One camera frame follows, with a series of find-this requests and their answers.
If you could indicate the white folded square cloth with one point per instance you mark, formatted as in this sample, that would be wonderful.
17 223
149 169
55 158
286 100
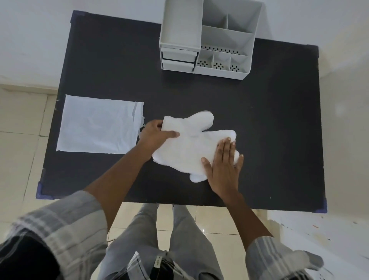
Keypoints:
98 124

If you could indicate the person's right middle finger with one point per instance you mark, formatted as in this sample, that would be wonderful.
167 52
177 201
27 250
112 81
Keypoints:
226 148

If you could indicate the grey organizer drawer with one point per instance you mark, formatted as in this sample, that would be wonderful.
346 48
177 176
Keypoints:
178 65
178 53

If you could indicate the person's right forearm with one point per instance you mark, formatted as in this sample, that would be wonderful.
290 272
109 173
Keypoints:
245 219

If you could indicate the person's right little finger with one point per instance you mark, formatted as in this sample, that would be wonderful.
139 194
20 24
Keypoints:
239 163

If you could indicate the person's right hand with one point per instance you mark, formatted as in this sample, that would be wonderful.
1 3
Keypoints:
223 173

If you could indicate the person's left hand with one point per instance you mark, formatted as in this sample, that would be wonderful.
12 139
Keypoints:
150 134

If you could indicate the person's left thumb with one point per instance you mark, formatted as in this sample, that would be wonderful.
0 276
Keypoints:
171 134

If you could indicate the blue table corner guard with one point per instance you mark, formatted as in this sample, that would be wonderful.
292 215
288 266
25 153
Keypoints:
78 13
322 207
39 191

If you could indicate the grey plastic desk organizer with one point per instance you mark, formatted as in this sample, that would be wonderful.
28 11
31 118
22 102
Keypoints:
219 37

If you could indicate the person's right thumb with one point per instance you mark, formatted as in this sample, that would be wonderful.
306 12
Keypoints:
206 166

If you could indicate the person's left forearm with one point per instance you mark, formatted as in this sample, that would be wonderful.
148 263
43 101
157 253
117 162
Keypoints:
121 178

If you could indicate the grey plaid shirt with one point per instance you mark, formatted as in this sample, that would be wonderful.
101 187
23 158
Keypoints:
57 236

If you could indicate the grey trousers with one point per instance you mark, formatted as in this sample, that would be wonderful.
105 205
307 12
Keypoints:
173 245

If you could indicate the white mitten-shaped cloth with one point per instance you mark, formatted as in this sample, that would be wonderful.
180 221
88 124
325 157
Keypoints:
190 144

